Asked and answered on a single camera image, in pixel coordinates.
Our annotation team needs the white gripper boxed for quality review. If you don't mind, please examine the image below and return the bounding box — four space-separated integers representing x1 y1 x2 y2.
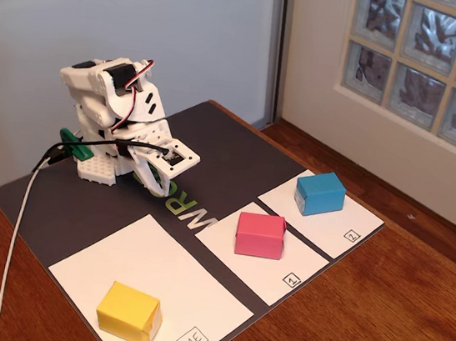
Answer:
110 113 179 198

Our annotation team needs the red paper box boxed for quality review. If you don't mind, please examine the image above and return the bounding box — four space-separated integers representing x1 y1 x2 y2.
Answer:
232 210 289 262

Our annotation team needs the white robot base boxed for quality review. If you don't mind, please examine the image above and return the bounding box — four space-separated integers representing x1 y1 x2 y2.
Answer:
74 146 122 187

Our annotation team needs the white paper marked HOME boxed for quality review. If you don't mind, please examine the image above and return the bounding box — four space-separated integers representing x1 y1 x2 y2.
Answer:
38 201 267 341

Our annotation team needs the yellow paper box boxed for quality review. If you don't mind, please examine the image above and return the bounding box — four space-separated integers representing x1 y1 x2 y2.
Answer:
91 278 167 341

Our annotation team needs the blue paper box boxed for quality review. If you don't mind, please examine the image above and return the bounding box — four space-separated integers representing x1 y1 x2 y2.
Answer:
291 167 349 222

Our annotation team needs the green table clamp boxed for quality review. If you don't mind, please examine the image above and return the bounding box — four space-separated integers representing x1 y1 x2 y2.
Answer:
56 127 98 163

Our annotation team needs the black mat with lettering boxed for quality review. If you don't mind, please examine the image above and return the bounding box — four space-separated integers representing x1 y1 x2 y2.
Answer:
0 73 398 341

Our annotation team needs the white paper marked 1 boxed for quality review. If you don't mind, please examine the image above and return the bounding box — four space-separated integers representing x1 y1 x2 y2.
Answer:
186 194 337 313

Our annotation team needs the white paper marked 2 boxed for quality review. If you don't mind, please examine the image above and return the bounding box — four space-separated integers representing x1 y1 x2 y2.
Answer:
250 163 381 265

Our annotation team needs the glass block window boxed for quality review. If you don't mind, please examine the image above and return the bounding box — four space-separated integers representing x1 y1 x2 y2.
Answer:
326 0 456 162

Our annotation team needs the black camera cable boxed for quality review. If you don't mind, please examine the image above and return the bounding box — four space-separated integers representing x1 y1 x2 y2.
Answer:
31 127 172 191

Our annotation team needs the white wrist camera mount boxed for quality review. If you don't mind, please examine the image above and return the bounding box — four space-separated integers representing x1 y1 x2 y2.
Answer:
143 134 204 184

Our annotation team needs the red white black servo wire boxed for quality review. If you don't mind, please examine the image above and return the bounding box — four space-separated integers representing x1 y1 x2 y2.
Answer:
110 55 158 138

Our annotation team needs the white power cable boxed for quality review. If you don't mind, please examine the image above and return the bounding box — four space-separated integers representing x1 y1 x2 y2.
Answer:
0 138 68 341

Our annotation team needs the grey metal door frame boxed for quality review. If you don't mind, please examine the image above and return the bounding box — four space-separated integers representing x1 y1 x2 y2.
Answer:
254 0 296 130

